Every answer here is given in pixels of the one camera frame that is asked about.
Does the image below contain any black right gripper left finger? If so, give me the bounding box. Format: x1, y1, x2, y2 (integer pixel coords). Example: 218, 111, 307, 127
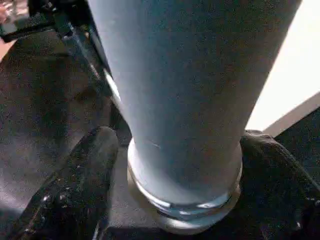
14, 126, 120, 240

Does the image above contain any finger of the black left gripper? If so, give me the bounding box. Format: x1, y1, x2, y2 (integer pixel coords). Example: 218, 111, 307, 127
63, 27, 122, 108
86, 23, 111, 73

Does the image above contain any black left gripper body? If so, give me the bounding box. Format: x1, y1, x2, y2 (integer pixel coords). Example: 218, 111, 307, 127
0, 0, 93, 43

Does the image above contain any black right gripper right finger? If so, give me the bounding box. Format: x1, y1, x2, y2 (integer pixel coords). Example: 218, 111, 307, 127
238, 129, 320, 240

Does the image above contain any white plastic table leg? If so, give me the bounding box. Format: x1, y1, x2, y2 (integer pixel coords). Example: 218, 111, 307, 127
87, 0, 304, 216

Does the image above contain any white plastic table top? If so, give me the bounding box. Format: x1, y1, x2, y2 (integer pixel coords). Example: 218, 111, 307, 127
103, 0, 320, 235

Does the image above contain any black mat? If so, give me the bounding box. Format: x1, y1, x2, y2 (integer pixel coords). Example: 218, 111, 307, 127
0, 29, 320, 240

